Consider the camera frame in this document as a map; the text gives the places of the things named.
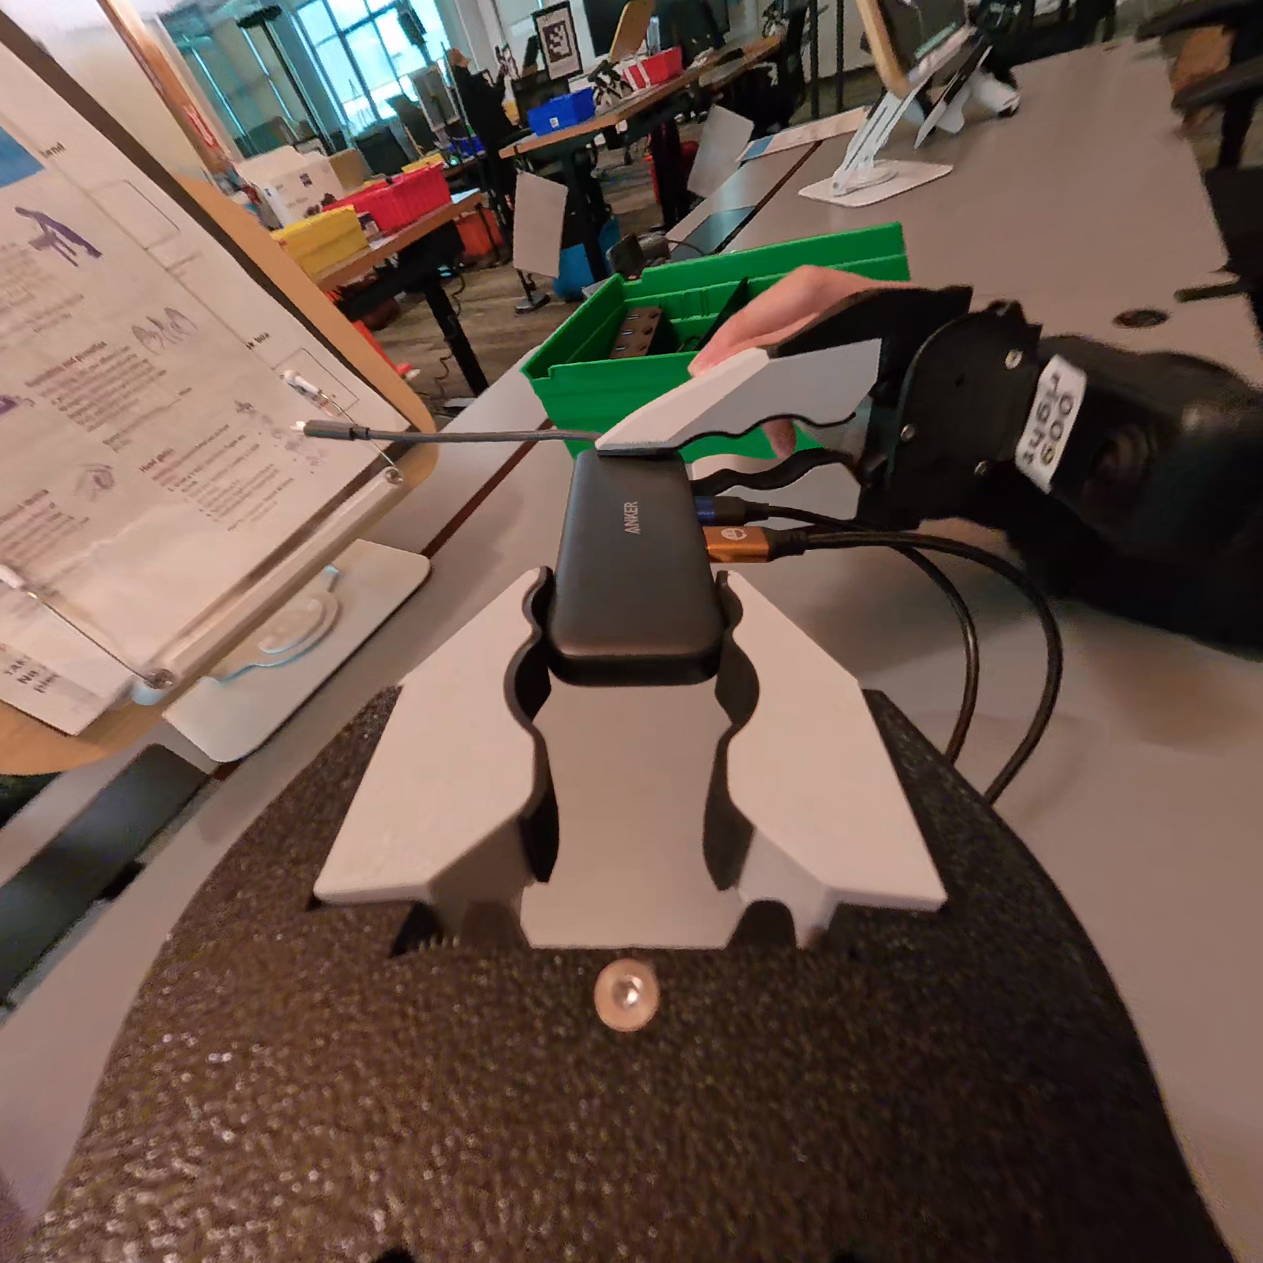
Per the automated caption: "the blue header printed sheet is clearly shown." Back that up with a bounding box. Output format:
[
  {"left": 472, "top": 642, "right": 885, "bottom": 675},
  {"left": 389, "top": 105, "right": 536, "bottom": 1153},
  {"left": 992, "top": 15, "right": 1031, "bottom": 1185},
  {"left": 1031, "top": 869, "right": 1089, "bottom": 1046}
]
[{"left": 0, "top": 39, "right": 410, "bottom": 736}]

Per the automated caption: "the green storage bin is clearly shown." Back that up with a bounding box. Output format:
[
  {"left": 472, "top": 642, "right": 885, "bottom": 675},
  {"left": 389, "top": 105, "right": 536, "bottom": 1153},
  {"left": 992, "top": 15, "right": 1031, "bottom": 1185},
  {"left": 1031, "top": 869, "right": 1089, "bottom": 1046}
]
[{"left": 520, "top": 221, "right": 911, "bottom": 460}]

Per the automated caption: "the yellow storage bin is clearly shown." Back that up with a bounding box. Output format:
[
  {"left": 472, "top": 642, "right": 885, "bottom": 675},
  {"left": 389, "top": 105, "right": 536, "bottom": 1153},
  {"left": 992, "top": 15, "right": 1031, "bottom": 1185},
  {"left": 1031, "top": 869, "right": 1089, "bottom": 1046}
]
[{"left": 270, "top": 204, "right": 368, "bottom": 279}]

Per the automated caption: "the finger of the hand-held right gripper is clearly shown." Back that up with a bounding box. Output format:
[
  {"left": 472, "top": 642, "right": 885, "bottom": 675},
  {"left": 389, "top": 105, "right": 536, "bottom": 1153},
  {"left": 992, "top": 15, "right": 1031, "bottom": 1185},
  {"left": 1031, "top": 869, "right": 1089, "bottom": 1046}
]
[
  {"left": 593, "top": 337, "right": 883, "bottom": 457},
  {"left": 688, "top": 446, "right": 871, "bottom": 496}
]

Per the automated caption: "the black cable blue usb plug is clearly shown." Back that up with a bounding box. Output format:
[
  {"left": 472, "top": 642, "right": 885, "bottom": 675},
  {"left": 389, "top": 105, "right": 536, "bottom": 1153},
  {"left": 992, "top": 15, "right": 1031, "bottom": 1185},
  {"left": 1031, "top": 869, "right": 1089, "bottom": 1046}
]
[{"left": 693, "top": 496, "right": 983, "bottom": 764}]

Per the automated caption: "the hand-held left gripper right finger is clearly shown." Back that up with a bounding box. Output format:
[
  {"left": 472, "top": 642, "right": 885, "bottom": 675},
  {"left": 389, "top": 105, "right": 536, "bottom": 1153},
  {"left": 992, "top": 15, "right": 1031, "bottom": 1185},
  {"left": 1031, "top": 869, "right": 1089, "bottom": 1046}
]
[{"left": 706, "top": 568, "right": 948, "bottom": 950}]

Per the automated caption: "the black office chair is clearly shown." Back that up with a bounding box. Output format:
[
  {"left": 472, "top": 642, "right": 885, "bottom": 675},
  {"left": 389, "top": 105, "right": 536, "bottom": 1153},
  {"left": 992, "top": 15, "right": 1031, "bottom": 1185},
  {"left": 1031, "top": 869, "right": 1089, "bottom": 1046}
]
[{"left": 1135, "top": 0, "right": 1263, "bottom": 168}]

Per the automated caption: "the black white marker sign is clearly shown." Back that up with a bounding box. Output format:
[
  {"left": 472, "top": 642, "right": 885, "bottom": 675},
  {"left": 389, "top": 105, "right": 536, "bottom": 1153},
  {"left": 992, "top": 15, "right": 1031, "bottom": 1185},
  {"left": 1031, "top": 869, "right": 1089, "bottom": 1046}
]
[{"left": 532, "top": 4, "right": 578, "bottom": 82}]

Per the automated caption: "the rounded black usb hub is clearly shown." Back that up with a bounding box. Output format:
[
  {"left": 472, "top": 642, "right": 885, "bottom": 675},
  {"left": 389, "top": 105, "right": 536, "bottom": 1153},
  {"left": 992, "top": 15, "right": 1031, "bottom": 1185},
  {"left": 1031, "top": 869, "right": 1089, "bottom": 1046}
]
[{"left": 545, "top": 448, "right": 726, "bottom": 687}]

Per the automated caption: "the wooden top desk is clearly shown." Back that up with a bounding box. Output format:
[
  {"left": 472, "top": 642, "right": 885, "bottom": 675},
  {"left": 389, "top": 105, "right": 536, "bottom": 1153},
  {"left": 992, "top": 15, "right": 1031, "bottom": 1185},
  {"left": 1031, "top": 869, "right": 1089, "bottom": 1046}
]
[
  {"left": 497, "top": 34, "right": 784, "bottom": 287},
  {"left": 315, "top": 188, "right": 494, "bottom": 395}
]

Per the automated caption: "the white cardboard box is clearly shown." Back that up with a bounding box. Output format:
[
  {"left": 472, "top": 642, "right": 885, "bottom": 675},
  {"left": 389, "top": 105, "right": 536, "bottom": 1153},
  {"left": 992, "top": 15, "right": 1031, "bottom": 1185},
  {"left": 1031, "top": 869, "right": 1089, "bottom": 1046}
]
[{"left": 235, "top": 146, "right": 341, "bottom": 228}]

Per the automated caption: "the black desk cable tray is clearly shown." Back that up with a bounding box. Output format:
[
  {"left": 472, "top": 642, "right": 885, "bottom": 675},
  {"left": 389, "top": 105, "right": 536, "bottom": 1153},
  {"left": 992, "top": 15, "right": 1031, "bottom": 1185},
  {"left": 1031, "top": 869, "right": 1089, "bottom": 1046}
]
[{"left": 0, "top": 744, "right": 213, "bottom": 1000}]

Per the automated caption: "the person's right hand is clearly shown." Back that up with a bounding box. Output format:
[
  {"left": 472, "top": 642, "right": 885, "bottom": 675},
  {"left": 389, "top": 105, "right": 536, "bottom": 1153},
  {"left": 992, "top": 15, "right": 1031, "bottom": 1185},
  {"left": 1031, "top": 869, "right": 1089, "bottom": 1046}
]
[{"left": 688, "top": 266, "right": 894, "bottom": 376}]

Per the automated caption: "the wooden document stand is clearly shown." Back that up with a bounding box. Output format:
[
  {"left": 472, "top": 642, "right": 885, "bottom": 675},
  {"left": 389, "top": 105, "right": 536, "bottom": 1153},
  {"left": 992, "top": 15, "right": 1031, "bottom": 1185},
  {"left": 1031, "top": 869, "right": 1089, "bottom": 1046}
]
[
  {"left": 799, "top": 0, "right": 1022, "bottom": 209},
  {"left": 0, "top": 0, "right": 435, "bottom": 771}
]

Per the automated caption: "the small blue storage bin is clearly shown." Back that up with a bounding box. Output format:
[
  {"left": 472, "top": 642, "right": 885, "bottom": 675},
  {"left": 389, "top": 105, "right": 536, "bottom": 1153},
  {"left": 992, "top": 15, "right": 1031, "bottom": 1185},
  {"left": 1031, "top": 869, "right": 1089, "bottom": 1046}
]
[{"left": 526, "top": 87, "right": 599, "bottom": 137}]

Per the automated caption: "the black cable orange usb plug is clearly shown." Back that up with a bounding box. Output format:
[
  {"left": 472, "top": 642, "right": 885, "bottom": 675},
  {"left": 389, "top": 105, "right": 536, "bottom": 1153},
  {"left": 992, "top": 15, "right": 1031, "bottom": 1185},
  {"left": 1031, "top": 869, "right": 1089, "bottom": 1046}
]
[{"left": 703, "top": 524, "right": 1064, "bottom": 806}]

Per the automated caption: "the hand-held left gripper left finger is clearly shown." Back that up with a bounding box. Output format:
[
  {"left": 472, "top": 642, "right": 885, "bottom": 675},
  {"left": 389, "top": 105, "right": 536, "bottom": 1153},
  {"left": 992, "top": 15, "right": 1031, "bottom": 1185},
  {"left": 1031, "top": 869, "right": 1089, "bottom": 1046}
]
[{"left": 314, "top": 565, "right": 556, "bottom": 929}]

